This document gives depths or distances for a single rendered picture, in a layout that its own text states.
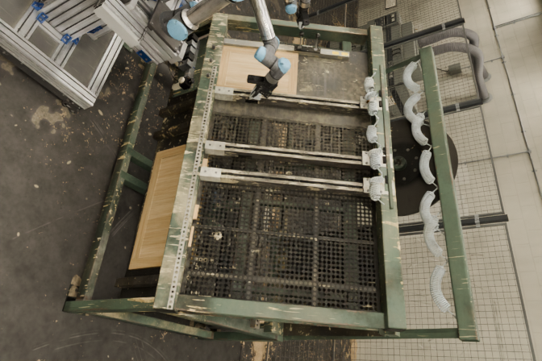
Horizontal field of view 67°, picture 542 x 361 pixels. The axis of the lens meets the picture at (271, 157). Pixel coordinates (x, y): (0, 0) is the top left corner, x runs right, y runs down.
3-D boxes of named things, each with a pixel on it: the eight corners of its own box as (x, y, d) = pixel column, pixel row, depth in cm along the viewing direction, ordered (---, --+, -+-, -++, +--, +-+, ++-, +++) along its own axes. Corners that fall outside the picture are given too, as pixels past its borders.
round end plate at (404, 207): (346, 129, 341) (448, 104, 302) (348, 133, 345) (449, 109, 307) (348, 220, 302) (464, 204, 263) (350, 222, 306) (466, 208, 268)
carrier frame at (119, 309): (142, 48, 361) (217, 14, 321) (233, 128, 461) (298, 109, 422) (61, 311, 253) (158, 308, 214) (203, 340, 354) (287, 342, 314)
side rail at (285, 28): (228, 24, 330) (228, 14, 320) (364, 39, 333) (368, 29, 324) (227, 30, 327) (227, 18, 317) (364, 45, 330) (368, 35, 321)
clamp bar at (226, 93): (216, 89, 289) (214, 67, 269) (382, 107, 293) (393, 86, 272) (214, 101, 285) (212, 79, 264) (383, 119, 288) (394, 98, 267)
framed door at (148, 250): (159, 153, 318) (156, 151, 316) (214, 138, 291) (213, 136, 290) (131, 270, 274) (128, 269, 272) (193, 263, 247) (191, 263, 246)
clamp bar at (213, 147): (206, 143, 268) (204, 122, 247) (386, 161, 271) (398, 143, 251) (204, 156, 263) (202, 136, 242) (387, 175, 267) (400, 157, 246)
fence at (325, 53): (224, 42, 313) (224, 38, 309) (348, 56, 315) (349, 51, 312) (223, 47, 310) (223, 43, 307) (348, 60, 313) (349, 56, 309)
